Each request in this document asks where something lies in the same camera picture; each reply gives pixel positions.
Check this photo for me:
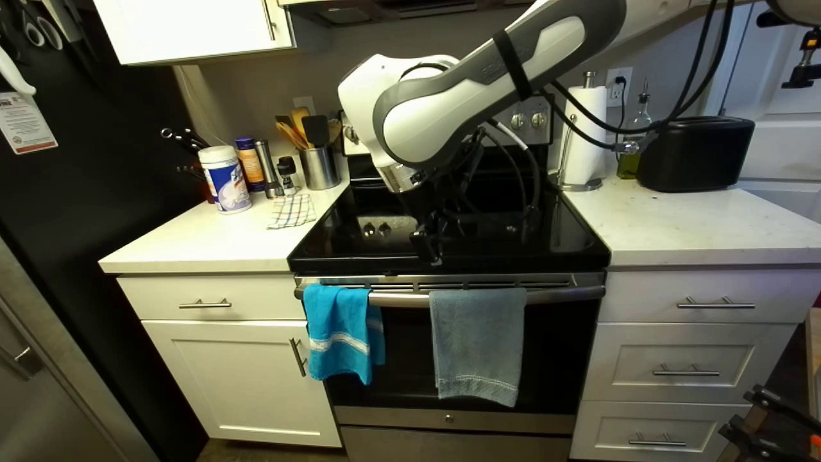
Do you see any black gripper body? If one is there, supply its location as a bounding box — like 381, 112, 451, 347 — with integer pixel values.
410, 181, 460, 258

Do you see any light blue towel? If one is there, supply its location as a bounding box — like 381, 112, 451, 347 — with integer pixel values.
429, 288, 528, 411

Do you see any bright blue striped towel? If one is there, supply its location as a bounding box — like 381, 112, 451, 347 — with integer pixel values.
299, 281, 388, 388

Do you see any white paper towel roll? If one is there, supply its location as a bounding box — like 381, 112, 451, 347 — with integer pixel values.
558, 69, 611, 189

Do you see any black stainless steel stove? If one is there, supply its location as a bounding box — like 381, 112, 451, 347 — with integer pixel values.
288, 95, 611, 462

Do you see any steel utensil holder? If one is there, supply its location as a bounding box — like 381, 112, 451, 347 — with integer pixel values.
303, 143, 338, 191

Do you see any white checkered trivet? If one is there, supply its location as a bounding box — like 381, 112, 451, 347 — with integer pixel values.
265, 187, 320, 231

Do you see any black spatula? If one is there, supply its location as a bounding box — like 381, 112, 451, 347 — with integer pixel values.
303, 112, 334, 150

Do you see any small shaker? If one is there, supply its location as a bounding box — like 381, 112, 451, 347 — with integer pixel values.
274, 150, 307, 195

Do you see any yellow spatula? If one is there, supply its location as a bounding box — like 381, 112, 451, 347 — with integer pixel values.
290, 105, 313, 149

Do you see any wooden spoon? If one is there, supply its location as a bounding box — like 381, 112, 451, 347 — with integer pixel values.
274, 112, 307, 154

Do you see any slim steel bottle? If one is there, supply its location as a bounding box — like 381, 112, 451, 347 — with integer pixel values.
256, 137, 280, 200

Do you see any orange spice bottle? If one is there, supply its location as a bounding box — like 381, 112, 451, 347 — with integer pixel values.
234, 136, 267, 191

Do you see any glass oil bottle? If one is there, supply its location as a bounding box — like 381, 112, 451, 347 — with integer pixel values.
616, 87, 656, 180

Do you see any dark range hood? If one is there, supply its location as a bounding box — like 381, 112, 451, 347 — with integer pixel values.
278, 0, 534, 26

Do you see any white wipes canister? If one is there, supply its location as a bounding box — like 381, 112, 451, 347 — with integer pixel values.
198, 143, 254, 212

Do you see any white cabinet with door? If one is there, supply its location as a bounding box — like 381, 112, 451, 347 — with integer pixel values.
116, 272, 343, 448

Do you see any black countertop appliance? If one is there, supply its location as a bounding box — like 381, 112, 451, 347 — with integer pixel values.
635, 114, 757, 191

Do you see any white cabinet with drawers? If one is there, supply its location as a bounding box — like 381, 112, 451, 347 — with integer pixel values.
570, 264, 821, 462

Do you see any black refrigerator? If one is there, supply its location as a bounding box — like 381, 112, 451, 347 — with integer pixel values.
0, 0, 212, 462

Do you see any black stand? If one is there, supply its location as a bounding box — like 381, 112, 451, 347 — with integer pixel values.
715, 381, 821, 462

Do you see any red white paper notice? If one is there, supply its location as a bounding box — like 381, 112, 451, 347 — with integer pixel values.
0, 87, 62, 158

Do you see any white plastic hook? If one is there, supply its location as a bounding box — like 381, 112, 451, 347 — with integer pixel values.
0, 46, 39, 96

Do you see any steel oven door handle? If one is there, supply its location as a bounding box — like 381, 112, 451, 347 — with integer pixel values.
292, 285, 605, 311

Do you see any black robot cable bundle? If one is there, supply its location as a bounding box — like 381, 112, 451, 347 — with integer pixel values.
426, 0, 738, 258

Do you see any white wall cabinet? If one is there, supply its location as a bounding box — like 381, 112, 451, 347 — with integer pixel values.
90, 0, 298, 69

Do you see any black clamp mount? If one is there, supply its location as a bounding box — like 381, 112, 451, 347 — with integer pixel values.
780, 22, 821, 89

